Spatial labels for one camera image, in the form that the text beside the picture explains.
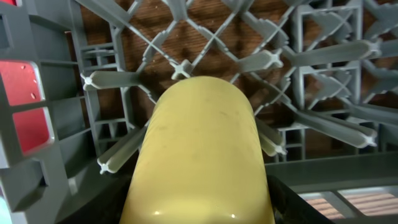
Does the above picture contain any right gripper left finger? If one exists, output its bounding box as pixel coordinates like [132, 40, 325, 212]
[57, 152, 139, 223]

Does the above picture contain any red serving tray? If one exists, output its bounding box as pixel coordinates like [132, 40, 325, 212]
[1, 1, 57, 167]

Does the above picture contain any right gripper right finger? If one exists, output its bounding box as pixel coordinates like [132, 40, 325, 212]
[267, 175, 334, 224]

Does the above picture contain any yellow plastic cup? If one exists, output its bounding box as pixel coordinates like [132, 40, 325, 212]
[120, 76, 275, 224]

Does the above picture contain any grey dishwasher rack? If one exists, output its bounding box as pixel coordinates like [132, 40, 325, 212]
[1, 1, 397, 223]

